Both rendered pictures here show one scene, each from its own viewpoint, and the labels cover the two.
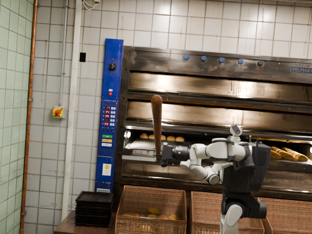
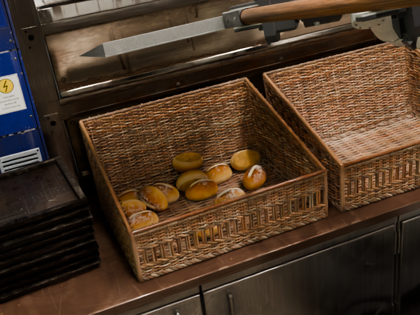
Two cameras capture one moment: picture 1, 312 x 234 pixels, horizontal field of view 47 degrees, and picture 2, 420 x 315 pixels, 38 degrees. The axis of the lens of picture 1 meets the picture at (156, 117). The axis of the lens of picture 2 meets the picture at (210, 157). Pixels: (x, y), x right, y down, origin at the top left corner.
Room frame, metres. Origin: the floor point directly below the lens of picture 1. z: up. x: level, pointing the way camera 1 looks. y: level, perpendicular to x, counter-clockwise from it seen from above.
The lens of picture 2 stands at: (1.52, 0.48, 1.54)
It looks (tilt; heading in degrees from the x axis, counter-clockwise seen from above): 28 degrees down; 339
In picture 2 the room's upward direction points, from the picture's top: 7 degrees counter-clockwise
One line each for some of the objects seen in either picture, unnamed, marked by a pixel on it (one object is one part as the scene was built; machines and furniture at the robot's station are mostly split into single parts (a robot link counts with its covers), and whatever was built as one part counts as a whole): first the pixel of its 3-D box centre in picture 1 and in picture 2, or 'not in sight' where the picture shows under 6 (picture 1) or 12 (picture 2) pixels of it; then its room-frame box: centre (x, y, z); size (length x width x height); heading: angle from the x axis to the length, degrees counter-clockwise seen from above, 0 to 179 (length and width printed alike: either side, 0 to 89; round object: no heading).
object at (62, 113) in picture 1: (59, 112); not in sight; (3.21, 0.87, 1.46); 0.10 x 0.07 x 0.10; 88
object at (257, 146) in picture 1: (243, 164); not in sight; (2.33, -0.59, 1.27); 0.34 x 0.30 x 0.36; 175
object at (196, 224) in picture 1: (224, 217); (376, 115); (2.92, -0.63, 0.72); 0.56 x 0.49 x 0.28; 87
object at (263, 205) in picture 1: (243, 204); not in sight; (2.33, -0.62, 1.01); 0.28 x 0.13 x 0.18; 89
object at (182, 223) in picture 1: (152, 210); (199, 167); (2.95, -0.03, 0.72); 0.56 x 0.49 x 0.28; 89
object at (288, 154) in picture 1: (274, 152); not in sight; (3.60, -1.23, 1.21); 0.61 x 0.48 x 0.06; 178
